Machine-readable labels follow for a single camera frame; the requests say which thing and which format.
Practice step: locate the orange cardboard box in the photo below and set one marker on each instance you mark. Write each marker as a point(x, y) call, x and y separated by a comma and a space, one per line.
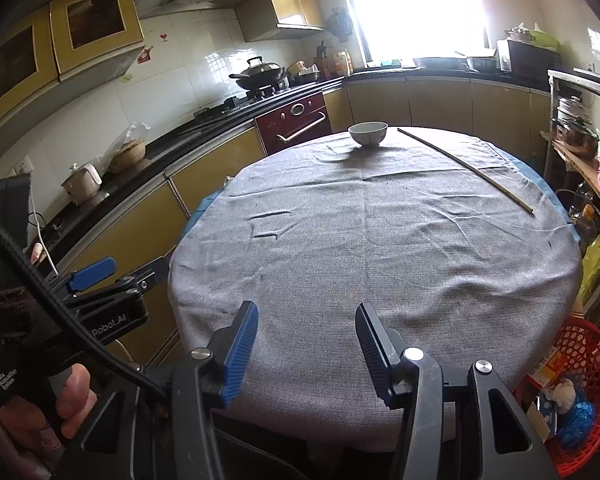
point(550, 365)

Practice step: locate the yellow plastic bag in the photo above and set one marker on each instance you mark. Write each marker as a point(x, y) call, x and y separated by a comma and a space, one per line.
point(597, 265)

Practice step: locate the white ceramic bowl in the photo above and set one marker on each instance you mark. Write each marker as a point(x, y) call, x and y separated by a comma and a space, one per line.
point(367, 135)

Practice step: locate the black wok with lid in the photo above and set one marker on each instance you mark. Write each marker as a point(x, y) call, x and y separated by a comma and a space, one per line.
point(260, 72)

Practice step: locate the black hanging bag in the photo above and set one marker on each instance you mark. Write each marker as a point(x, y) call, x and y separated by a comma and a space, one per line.
point(340, 25)

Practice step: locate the yellow base cabinets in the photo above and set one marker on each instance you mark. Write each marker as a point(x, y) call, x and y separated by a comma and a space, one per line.
point(215, 160)

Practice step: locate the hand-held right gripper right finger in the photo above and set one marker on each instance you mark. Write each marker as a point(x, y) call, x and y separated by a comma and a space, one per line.
point(375, 350)

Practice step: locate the knife block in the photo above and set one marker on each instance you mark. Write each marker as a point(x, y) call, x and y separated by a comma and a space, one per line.
point(321, 57)

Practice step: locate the green bag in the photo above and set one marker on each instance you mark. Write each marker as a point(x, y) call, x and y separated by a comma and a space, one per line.
point(545, 40)

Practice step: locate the metal basin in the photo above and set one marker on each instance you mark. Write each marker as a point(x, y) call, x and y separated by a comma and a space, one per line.
point(440, 63)

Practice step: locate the clear plastic bag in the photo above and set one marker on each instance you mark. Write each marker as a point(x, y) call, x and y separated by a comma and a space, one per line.
point(125, 132)

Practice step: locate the gas stove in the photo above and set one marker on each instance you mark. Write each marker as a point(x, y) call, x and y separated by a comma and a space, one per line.
point(240, 102)

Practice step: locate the white wall socket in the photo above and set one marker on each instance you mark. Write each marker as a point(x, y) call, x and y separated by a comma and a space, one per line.
point(22, 165)

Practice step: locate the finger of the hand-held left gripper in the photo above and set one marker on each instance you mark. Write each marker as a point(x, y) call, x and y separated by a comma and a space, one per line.
point(145, 274)
point(92, 272)

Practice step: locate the yellow container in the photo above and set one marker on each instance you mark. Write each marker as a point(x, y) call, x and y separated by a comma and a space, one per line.
point(342, 64)

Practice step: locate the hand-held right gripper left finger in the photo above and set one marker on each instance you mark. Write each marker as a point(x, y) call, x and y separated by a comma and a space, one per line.
point(240, 350)

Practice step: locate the grey tablecloth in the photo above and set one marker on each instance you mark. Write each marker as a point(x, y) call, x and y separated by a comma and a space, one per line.
point(380, 235)

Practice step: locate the steel pot with lid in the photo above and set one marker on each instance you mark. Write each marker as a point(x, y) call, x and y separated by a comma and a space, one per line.
point(577, 140)

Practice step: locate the blue plastic bag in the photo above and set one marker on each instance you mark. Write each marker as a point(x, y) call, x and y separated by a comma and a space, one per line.
point(577, 417)

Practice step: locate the long thin stick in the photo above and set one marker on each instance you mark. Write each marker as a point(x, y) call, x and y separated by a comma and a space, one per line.
point(462, 162)

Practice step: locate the blue tablecloth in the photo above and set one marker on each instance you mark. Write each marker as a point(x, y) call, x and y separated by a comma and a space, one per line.
point(547, 182)

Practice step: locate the metal pot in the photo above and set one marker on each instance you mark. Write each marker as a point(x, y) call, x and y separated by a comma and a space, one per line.
point(481, 64)

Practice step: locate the person's left hand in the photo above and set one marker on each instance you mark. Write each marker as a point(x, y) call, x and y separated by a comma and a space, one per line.
point(75, 400)

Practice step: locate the metal storage rack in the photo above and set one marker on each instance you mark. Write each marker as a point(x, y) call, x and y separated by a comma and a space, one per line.
point(580, 77)

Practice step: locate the yellow wall cabinet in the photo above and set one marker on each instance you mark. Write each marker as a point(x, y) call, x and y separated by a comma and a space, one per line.
point(95, 25)
point(285, 10)

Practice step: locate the dark red oven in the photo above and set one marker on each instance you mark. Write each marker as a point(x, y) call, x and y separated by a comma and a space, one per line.
point(290, 125)

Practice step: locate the white tissue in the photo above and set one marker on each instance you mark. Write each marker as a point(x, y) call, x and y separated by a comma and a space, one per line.
point(562, 395)

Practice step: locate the black kitchen countertop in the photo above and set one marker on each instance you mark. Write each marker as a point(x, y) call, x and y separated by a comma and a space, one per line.
point(155, 147)

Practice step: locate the brown clay pot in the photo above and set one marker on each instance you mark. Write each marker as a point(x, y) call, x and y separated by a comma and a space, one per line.
point(127, 157)

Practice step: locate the small cooking pot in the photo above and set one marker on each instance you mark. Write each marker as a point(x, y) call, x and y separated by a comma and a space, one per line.
point(302, 74)

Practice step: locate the window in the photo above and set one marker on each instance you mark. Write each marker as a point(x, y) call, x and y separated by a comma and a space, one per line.
point(415, 10)

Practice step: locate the microwave oven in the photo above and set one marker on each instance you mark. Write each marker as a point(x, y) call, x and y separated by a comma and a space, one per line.
point(530, 57)

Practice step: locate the red plastic basket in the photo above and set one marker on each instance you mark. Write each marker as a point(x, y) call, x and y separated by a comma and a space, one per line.
point(585, 340)

